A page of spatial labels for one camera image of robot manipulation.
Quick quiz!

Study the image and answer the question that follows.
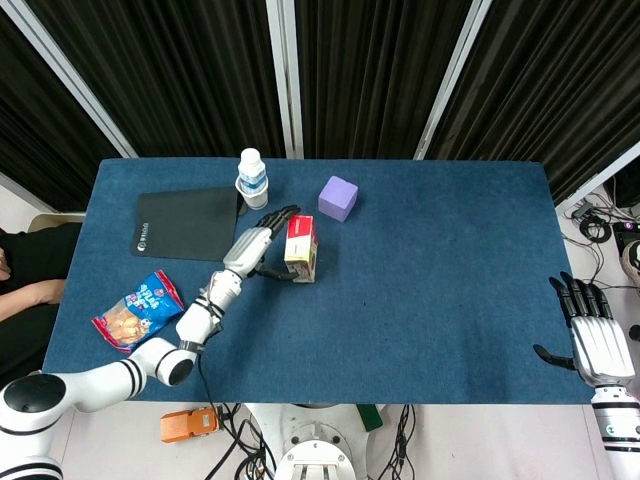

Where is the black device with pink light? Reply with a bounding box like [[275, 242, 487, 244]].
[[611, 220, 640, 257]]

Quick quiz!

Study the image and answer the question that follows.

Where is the beige shoe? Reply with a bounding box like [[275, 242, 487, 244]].
[[621, 243, 640, 289]]

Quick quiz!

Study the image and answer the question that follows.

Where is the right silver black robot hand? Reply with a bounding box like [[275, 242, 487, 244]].
[[532, 271, 637, 387]]

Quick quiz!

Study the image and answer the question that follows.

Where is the coiled black cable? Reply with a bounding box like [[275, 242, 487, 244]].
[[578, 216, 613, 245]]

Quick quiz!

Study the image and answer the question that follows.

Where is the black floor cable bundle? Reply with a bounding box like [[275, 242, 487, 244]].
[[202, 402, 278, 480], [377, 403, 418, 480]]

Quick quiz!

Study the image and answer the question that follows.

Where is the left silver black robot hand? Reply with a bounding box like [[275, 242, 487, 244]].
[[222, 203, 301, 282]]

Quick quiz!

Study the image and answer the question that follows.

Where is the black mouse pad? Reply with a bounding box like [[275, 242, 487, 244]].
[[130, 187, 242, 263]]

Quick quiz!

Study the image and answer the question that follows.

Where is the beige chair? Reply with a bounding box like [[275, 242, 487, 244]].
[[27, 211, 87, 234]]

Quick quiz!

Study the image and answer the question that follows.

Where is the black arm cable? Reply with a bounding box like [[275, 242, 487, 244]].
[[196, 344, 222, 419]]

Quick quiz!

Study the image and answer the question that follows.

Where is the dark green rectangular block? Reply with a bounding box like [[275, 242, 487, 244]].
[[355, 403, 385, 432]]

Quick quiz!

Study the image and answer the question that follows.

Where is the purple foam cube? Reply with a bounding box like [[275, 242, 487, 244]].
[[317, 175, 360, 223]]

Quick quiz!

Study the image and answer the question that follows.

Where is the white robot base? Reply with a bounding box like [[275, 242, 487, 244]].
[[244, 402, 384, 480]]

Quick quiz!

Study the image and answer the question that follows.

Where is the black pleated curtain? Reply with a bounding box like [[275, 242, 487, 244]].
[[424, 0, 640, 206], [0, 9, 124, 214], [24, 0, 287, 159], [294, 0, 474, 160]]

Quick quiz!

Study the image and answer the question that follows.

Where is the white paper cup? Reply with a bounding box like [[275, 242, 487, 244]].
[[234, 175, 270, 212]]

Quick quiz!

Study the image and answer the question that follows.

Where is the black equipment case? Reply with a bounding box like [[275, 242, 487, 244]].
[[602, 168, 640, 210]]

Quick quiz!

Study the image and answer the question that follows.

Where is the blue table cloth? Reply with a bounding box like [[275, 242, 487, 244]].
[[35, 157, 596, 406]]

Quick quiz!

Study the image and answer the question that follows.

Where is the grey partition post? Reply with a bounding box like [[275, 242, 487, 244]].
[[264, 0, 305, 160], [0, 171, 57, 215], [0, 0, 139, 159], [554, 142, 640, 217], [413, 0, 494, 161]]

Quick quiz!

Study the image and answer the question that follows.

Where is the cream red biscuit box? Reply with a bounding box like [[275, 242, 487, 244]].
[[283, 214, 320, 285]]

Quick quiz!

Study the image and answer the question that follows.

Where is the white plastic bottle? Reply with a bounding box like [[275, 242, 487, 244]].
[[237, 147, 267, 195]]

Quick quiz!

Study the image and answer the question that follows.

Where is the person in black shirt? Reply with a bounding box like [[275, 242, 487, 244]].
[[0, 222, 82, 386]]

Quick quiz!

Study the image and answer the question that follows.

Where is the blue red snack bag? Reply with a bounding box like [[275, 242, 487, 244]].
[[91, 269, 186, 355]]

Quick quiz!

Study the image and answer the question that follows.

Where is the orange foot pedal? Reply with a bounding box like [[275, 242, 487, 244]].
[[159, 405, 224, 445]]

